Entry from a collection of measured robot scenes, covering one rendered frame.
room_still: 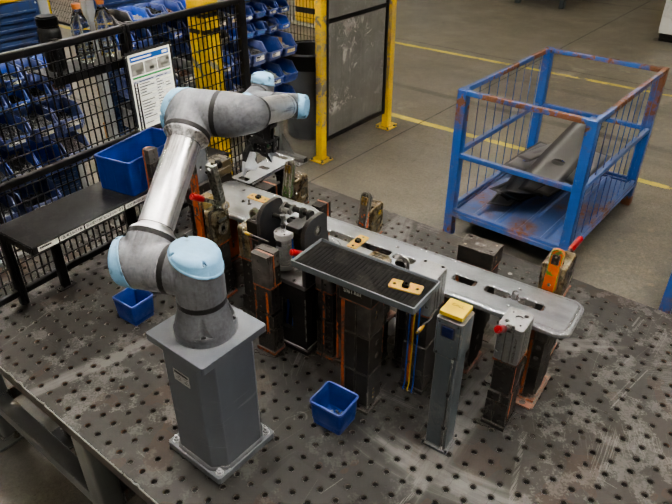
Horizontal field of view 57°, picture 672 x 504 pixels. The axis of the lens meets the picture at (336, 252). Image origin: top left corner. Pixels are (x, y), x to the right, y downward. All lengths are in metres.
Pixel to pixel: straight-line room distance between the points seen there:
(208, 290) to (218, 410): 0.32
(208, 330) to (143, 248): 0.24
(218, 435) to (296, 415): 0.30
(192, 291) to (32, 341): 1.00
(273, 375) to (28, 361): 0.79
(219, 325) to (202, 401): 0.20
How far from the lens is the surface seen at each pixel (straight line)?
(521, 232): 3.81
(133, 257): 1.46
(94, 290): 2.49
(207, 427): 1.63
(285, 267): 1.93
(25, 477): 2.88
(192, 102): 1.62
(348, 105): 5.16
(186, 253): 1.41
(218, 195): 2.13
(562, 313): 1.83
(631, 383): 2.15
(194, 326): 1.47
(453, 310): 1.50
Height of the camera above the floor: 2.07
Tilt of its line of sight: 33 degrees down
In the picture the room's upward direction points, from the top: straight up
